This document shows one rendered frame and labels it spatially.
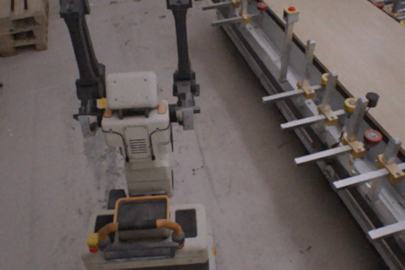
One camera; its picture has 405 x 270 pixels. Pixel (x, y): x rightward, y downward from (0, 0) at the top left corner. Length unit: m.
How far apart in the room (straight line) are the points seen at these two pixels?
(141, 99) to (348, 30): 1.77
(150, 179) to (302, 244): 1.20
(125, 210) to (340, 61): 1.61
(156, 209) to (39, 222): 1.44
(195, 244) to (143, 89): 0.69
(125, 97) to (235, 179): 1.55
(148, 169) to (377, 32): 1.86
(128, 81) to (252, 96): 2.19
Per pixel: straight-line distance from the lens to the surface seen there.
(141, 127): 1.63
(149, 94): 1.59
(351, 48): 2.75
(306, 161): 1.97
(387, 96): 2.40
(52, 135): 3.59
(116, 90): 1.61
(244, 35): 3.18
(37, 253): 2.88
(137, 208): 1.74
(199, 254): 1.74
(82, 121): 1.73
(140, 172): 1.90
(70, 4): 1.71
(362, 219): 2.70
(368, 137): 2.10
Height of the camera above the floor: 2.31
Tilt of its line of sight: 43 degrees down
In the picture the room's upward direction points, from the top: 3 degrees counter-clockwise
